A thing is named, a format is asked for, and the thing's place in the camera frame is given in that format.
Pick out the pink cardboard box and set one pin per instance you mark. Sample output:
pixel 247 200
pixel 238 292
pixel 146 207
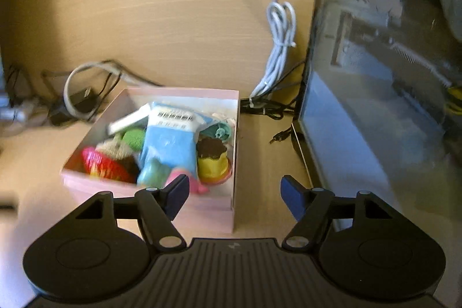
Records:
pixel 213 217

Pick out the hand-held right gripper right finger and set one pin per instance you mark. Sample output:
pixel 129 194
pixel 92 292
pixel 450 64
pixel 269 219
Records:
pixel 294 198

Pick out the teal toy figure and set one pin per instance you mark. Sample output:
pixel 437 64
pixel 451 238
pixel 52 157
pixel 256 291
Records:
pixel 153 174

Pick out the blue white tissue pack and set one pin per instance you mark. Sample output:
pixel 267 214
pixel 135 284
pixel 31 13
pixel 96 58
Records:
pixel 169 145

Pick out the glass panel computer case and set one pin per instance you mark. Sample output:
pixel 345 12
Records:
pixel 379 77

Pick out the black power adapter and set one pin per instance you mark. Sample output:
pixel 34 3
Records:
pixel 81 98

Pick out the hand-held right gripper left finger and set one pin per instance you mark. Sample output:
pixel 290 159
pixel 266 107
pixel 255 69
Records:
pixel 178 194

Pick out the yellow pudding stamp toy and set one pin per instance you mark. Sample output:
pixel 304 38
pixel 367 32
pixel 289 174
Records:
pixel 213 163

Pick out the green brown plush toy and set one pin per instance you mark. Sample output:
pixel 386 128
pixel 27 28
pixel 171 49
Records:
pixel 133 138

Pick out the red woven hat yellow star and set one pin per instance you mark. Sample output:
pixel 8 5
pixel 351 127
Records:
pixel 104 163

